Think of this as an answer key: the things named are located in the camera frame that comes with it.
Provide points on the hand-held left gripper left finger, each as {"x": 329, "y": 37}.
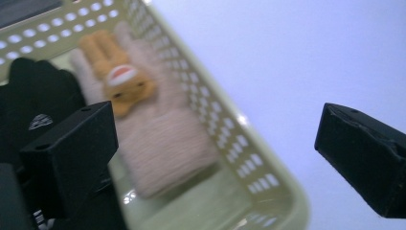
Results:
{"x": 73, "y": 159}

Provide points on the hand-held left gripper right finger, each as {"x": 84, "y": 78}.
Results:
{"x": 364, "y": 159}

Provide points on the black glove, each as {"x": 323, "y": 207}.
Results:
{"x": 38, "y": 86}

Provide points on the cream knit animal glove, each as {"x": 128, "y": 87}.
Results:
{"x": 166, "y": 143}

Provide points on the pale yellow plastic basket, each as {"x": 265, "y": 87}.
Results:
{"x": 223, "y": 134}

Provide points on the white foam mat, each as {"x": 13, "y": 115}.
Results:
{"x": 287, "y": 64}

